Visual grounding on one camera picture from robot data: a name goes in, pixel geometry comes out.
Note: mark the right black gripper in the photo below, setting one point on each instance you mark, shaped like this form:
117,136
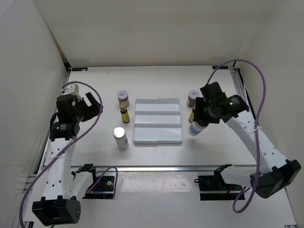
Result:
198,115

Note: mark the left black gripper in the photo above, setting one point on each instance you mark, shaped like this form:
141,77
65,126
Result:
92,110

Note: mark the yellow label bottle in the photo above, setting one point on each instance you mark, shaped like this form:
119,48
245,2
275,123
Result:
124,114
191,116

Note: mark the silver lid blue bottle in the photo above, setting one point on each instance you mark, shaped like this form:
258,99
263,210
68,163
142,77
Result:
194,129

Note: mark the silver lid white bottle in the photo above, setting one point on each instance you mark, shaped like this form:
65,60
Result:
120,137

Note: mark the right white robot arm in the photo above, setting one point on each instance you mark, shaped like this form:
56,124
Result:
273,170

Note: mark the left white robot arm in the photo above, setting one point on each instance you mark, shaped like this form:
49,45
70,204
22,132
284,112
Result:
60,202

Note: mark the right brown spice jar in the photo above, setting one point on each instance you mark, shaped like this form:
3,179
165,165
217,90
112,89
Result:
191,100

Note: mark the brown spice jar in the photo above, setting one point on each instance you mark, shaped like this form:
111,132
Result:
191,100
123,97

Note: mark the left brown spice jar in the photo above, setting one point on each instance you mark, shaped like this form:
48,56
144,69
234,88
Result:
123,97

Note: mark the white tiered tray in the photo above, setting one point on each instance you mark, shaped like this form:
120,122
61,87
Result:
157,121

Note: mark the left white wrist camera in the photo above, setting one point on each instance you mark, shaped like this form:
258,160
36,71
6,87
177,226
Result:
72,89

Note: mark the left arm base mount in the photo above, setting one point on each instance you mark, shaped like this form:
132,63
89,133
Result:
97,183

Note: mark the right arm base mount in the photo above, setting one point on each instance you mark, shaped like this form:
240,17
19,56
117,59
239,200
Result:
212,187

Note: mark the aluminium frame rail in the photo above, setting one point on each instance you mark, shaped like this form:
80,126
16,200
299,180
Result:
161,197

